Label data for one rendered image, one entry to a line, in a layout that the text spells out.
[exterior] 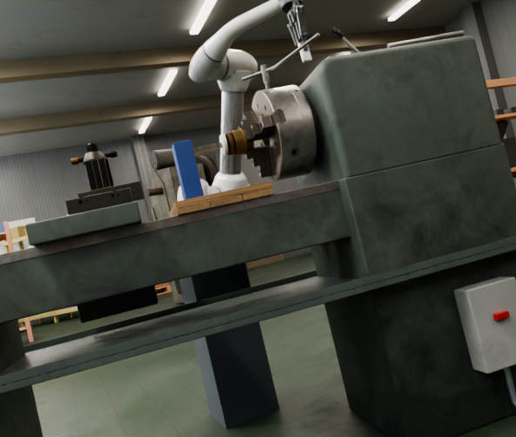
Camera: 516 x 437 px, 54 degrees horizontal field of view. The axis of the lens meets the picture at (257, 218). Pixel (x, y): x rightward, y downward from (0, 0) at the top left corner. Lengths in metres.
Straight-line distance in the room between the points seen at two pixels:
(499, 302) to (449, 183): 0.40
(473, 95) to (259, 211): 0.83
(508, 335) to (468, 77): 0.85
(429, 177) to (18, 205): 11.99
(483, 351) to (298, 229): 0.67
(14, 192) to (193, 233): 11.80
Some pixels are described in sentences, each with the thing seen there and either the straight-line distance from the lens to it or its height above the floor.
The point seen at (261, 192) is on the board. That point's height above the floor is 0.88.
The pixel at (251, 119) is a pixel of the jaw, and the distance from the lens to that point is 1.83.
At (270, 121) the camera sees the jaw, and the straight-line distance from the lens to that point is 1.66.
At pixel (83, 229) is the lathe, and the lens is 1.47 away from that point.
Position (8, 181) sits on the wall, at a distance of 13.29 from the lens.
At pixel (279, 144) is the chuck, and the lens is 1.65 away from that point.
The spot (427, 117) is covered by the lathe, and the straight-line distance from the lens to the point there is 1.78.
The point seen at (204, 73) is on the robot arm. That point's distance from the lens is 2.23.
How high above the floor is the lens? 0.74
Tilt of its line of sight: 2 degrees up
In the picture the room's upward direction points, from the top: 13 degrees counter-clockwise
